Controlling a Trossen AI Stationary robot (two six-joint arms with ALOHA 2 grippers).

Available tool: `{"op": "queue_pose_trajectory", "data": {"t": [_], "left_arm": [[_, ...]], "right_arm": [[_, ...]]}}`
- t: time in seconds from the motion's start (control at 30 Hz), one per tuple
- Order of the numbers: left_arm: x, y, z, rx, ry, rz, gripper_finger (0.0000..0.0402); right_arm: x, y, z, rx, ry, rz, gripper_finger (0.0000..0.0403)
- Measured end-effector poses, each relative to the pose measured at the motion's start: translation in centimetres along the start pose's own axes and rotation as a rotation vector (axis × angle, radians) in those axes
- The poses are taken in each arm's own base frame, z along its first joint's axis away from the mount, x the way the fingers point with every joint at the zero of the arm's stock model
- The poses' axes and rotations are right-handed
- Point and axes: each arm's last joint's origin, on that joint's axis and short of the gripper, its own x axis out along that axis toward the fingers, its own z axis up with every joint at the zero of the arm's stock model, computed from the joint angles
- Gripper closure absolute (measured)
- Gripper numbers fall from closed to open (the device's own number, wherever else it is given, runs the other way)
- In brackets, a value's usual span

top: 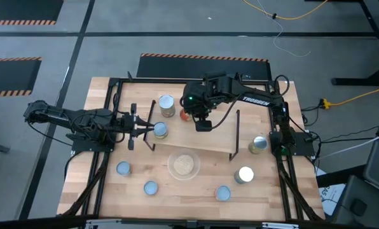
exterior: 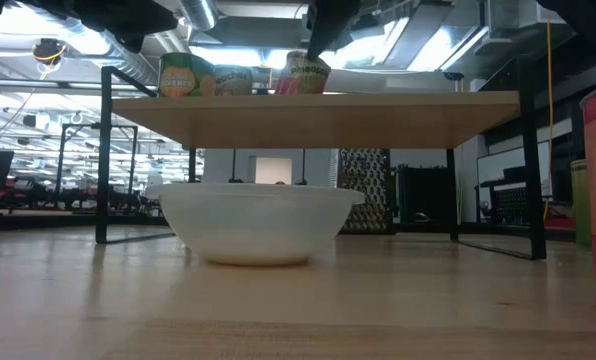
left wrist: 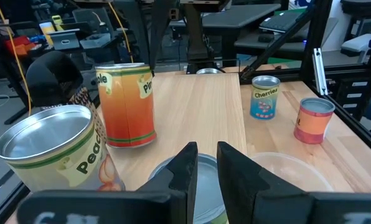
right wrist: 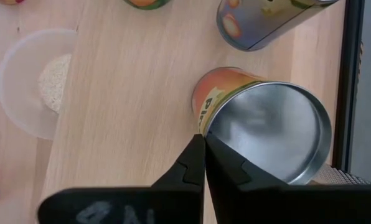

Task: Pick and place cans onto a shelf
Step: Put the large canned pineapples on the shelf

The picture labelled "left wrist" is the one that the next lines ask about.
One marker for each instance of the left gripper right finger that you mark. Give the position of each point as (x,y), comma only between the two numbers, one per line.
(238,186)

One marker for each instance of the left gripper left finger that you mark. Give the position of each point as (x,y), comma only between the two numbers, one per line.
(185,174)

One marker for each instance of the small blue lid can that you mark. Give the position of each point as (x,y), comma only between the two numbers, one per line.
(208,186)

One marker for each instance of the peaches can cream label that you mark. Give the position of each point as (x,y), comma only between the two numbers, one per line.
(54,149)

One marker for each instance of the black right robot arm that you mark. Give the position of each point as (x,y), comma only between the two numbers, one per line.
(198,31)

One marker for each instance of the white plastic bowl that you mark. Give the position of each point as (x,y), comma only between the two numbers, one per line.
(291,171)

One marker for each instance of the red orange can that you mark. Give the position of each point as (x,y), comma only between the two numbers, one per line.
(311,123)

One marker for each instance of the black drawer cabinet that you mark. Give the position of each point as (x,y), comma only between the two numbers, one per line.
(353,93)

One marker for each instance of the black computer mouse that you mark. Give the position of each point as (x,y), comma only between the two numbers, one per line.
(265,38)

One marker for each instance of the grey desk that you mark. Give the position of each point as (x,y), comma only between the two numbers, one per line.
(238,15)

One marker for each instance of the grey storage bin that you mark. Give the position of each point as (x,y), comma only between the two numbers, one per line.
(64,40)

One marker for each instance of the silver metal bracket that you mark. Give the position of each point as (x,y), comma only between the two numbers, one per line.
(319,71)

